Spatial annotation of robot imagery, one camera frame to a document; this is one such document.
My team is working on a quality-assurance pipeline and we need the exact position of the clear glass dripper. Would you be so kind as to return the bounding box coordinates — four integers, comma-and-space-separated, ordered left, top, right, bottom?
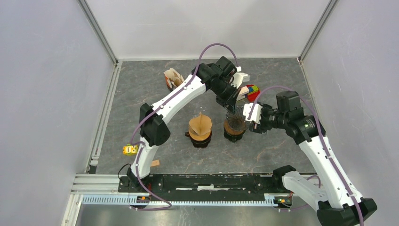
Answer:
188, 119, 212, 141

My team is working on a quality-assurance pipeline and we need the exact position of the colourful toy block stack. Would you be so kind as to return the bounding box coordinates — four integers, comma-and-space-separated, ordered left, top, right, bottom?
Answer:
237, 84, 260, 102

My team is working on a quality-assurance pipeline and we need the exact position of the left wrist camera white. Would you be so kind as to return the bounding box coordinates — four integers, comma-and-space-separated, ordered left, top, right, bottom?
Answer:
230, 72, 250, 88

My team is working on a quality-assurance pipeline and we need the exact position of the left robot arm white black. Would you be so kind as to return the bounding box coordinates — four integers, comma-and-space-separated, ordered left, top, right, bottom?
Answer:
127, 56, 249, 192

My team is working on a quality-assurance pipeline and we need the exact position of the yellow green toy figure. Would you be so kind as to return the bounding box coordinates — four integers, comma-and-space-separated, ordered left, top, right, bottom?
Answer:
122, 144, 139, 156

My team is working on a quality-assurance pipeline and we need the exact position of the brown glass dripper cup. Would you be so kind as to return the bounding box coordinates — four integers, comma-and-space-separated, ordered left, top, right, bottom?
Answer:
185, 132, 212, 148

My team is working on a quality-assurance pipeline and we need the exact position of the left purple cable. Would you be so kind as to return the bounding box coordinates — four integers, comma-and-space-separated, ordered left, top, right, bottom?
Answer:
129, 43, 242, 211

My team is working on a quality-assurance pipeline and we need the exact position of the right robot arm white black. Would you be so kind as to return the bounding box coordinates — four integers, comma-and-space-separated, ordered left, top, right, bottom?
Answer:
243, 90, 377, 226

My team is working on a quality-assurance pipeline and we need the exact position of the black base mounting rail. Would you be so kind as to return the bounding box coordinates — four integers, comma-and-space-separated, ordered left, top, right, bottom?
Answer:
118, 173, 290, 202

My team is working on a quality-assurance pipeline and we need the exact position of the grey ribbed dripper cone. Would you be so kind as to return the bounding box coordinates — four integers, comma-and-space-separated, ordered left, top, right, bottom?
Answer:
226, 106, 250, 131

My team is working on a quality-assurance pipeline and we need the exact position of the flat wooden block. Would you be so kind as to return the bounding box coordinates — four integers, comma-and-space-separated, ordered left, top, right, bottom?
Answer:
151, 160, 160, 167

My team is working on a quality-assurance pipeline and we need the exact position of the green glass dripper cup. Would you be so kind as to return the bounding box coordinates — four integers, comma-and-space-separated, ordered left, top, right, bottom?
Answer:
223, 133, 243, 143

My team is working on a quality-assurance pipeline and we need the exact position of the purple cable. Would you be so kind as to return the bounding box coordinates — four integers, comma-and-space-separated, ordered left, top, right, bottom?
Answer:
247, 85, 364, 226
129, 43, 242, 211

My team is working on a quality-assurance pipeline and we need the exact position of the light orange wooden ring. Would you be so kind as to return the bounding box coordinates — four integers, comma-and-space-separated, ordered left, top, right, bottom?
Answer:
189, 131, 212, 142

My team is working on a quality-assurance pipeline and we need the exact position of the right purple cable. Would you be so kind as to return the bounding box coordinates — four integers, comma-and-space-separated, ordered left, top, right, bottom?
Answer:
247, 85, 364, 226

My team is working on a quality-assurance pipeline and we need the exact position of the brown paper coffee filter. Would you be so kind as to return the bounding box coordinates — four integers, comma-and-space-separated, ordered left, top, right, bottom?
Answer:
189, 113, 212, 136

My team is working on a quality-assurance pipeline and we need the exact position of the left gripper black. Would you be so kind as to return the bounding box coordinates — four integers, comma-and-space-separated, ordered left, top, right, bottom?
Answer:
210, 81, 241, 115

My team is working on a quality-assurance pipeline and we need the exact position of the orange coffee filter box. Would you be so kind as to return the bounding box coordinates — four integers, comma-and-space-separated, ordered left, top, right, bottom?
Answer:
163, 68, 184, 92

